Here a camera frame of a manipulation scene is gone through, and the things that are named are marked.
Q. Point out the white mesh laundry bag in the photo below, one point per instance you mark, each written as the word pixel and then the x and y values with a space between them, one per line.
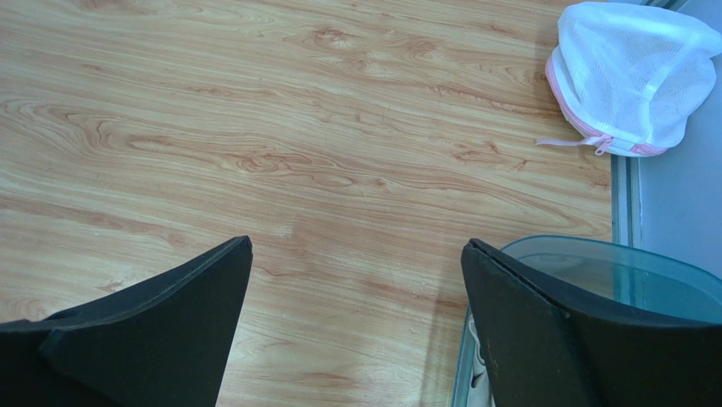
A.
pixel 628 77

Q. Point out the clear teal plastic bin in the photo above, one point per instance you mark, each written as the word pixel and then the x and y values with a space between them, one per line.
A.
pixel 648 282

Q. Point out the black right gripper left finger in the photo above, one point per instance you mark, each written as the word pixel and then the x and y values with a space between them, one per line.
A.
pixel 161 342

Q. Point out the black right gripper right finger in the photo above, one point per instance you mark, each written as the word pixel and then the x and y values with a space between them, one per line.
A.
pixel 564 350

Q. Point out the pink t-shirt in bin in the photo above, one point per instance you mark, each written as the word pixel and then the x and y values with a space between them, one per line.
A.
pixel 480 392

